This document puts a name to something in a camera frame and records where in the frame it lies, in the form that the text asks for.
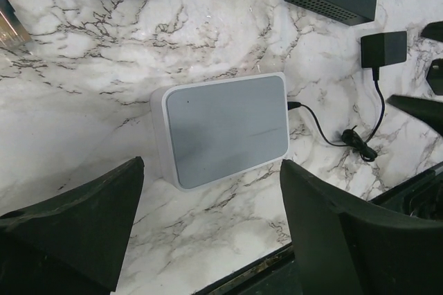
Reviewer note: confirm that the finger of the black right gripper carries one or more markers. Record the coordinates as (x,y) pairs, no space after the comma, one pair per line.
(427,111)
(433,31)

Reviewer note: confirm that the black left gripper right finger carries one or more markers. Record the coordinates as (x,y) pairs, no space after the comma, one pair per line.
(346,239)

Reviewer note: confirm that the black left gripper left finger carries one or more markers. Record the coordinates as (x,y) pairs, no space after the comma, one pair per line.
(75,242)

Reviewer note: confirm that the black power adapter with cable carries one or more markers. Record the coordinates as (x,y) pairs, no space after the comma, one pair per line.
(377,50)

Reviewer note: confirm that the white grey small switch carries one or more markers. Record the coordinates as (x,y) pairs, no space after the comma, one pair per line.
(210,131)

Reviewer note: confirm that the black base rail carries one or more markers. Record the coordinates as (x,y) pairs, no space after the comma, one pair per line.
(311,274)

